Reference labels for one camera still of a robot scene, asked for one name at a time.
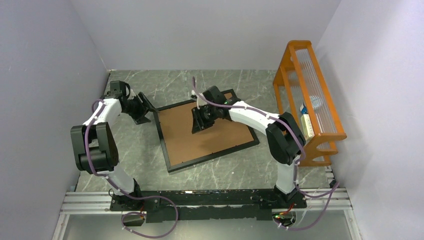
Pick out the orange wooden shelf rack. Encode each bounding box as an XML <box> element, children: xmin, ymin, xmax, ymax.
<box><xmin>272</xmin><ymin>40</ymin><xmax>347</xmax><ymax>167</ymax></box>

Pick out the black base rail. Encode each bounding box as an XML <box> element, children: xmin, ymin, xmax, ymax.
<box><xmin>109</xmin><ymin>188</ymin><xmax>307</xmax><ymax>223</ymax></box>

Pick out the white box in shelf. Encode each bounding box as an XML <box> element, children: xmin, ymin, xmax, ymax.
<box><xmin>299</xmin><ymin>103</ymin><xmax>315</xmax><ymax>141</ymax></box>

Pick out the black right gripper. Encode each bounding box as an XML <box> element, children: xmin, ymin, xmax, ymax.
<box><xmin>191</xmin><ymin>105</ymin><xmax>218</xmax><ymax>135</ymax></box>

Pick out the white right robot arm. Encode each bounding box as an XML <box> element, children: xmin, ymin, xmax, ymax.
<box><xmin>191</xmin><ymin>86</ymin><xmax>306</xmax><ymax>208</ymax></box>

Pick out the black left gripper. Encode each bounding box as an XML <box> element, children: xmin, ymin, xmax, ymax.
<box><xmin>123</xmin><ymin>92</ymin><xmax>159</xmax><ymax>125</ymax></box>

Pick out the aluminium table rail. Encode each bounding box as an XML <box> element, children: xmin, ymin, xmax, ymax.
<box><xmin>53</xmin><ymin>160</ymin><xmax>362</xmax><ymax>240</ymax></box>

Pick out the brown backing board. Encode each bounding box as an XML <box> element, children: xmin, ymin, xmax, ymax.
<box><xmin>156</xmin><ymin>92</ymin><xmax>256</xmax><ymax>167</ymax></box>

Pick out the black picture frame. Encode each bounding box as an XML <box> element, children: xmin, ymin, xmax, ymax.
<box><xmin>151</xmin><ymin>88</ymin><xmax>261</xmax><ymax>175</ymax></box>

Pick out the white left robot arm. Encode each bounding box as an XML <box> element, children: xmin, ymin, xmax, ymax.
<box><xmin>70</xmin><ymin>80</ymin><xmax>158</xmax><ymax>210</ymax></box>

